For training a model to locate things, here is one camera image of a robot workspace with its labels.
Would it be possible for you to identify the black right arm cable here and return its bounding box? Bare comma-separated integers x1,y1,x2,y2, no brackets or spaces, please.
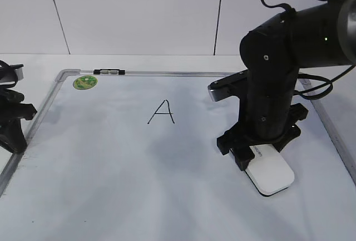
260,0,356,101

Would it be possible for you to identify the whiteboard with aluminium frame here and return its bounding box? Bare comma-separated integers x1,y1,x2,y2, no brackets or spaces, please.
1,76,355,240

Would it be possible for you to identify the black silver hanging clip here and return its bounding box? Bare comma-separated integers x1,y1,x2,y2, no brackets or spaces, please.
93,68,126,76

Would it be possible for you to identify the white whiteboard eraser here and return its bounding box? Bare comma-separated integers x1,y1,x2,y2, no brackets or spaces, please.
245,145,295,196

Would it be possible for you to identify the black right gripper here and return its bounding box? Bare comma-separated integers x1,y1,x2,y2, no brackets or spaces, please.
217,68,308,170

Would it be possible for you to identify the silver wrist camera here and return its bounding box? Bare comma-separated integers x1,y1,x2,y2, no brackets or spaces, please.
1,64,23,83
208,70,248,102

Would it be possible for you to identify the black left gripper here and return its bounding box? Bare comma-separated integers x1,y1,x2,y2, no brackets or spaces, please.
1,88,37,154

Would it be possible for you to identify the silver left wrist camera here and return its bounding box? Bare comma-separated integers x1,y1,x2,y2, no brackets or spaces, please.
1,64,23,83

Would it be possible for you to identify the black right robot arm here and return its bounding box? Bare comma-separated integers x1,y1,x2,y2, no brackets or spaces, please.
209,0,355,171

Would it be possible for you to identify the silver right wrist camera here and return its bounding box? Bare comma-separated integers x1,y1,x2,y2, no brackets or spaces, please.
208,70,248,102

